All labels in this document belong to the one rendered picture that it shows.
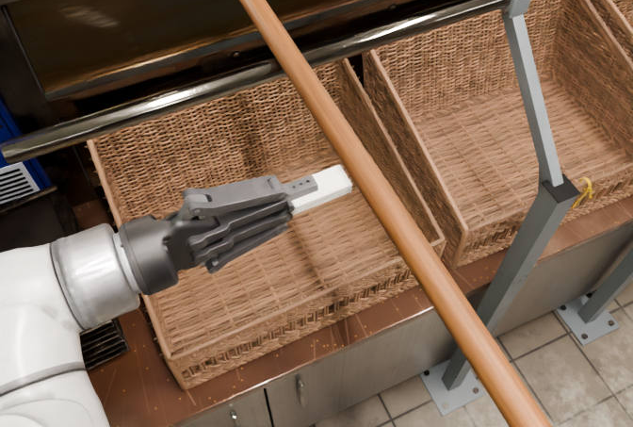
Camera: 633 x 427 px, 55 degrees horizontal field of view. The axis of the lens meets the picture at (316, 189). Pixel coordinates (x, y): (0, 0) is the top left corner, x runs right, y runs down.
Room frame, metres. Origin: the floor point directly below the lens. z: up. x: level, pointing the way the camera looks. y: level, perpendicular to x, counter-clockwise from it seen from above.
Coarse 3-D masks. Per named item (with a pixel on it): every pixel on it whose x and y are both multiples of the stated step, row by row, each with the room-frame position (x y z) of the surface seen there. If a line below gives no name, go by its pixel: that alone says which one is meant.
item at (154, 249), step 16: (128, 224) 0.31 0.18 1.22; (144, 224) 0.30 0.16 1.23; (160, 224) 0.30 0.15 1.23; (176, 224) 0.30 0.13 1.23; (192, 224) 0.30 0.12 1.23; (208, 224) 0.31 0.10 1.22; (128, 240) 0.29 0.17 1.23; (144, 240) 0.29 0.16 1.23; (160, 240) 0.29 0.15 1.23; (176, 240) 0.29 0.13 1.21; (128, 256) 0.27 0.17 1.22; (144, 256) 0.27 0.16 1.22; (160, 256) 0.27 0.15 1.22; (176, 256) 0.29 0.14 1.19; (144, 272) 0.26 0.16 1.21; (160, 272) 0.26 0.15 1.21; (176, 272) 0.27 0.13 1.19; (144, 288) 0.25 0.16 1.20; (160, 288) 0.26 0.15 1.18
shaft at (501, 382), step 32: (256, 0) 0.67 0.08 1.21; (288, 64) 0.55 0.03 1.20; (320, 96) 0.49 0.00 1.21; (320, 128) 0.46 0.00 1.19; (352, 160) 0.40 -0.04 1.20; (384, 192) 0.36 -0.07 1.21; (384, 224) 0.32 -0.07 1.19; (416, 256) 0.28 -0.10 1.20; (448, 288) 0.25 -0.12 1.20; (448, 320) 0.22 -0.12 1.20; (480, 320) 0.22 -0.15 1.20; (480, 352) 0.19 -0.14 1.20; (512, 384) 0.16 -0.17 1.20; (512, 416) 0.14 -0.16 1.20; (544, 416) 0.14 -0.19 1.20
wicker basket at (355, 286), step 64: (128, 128) 0.79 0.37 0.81; (192, 128) 0.83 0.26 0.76; (256, 128) 0.87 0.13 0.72; (384, 128) 0.80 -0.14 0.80; (128, 192) 0.73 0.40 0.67; (256, 256) 0.62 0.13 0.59; (320, 256) 0.62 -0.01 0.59; (384, 256) 0.63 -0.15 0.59; (192, 320) 0.48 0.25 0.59; (256, 320) 0.42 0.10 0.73; (320, 320) 0.46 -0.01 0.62; (192, 384) 0.35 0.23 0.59
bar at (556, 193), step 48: (480, 0) 0.71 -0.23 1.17; (528, 0) 0.73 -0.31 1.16; (336, 48) 0.61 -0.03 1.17; (528, 48) 0.69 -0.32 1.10; (192, 96) 0.53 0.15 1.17; (528, 96) 0.65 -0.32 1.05; (0, 144) 0.45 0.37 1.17; (48, 144) 0.45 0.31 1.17; (576, 192) 0.53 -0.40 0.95; (528, 240) 0.53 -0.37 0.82; (624, 288) 0.73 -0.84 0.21; (576, 336) 0.68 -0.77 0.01; (432, 384) 0.54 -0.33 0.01
